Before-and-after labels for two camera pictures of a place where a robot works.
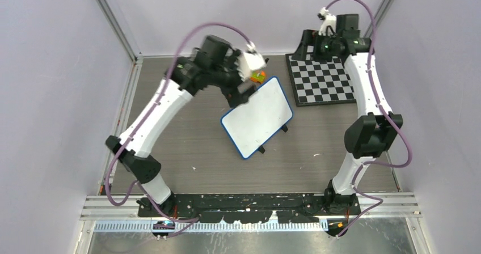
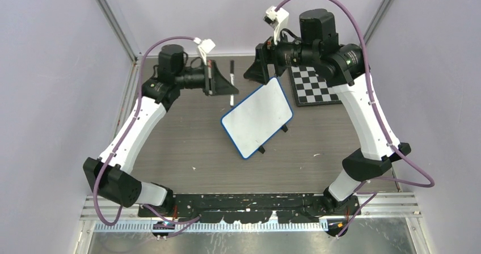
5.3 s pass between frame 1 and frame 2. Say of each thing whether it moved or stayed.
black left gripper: moved
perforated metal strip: stayed
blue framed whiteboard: stayed
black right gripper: moved
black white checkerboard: stayed
